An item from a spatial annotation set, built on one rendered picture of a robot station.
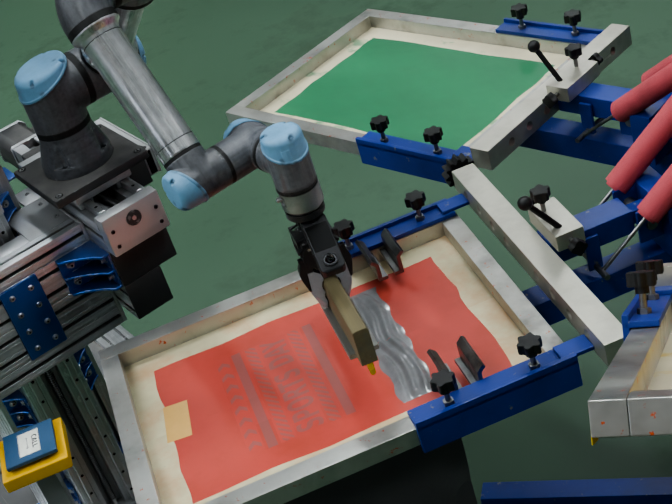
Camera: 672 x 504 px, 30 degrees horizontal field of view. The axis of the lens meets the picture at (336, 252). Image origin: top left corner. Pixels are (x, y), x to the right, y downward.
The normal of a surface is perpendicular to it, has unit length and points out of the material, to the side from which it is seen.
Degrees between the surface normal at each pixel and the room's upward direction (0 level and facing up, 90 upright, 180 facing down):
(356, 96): 0
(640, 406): 58
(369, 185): 0
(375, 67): 0
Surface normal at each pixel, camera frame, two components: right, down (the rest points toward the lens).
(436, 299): -0.26, -0.80
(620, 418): -0.31, 0.09
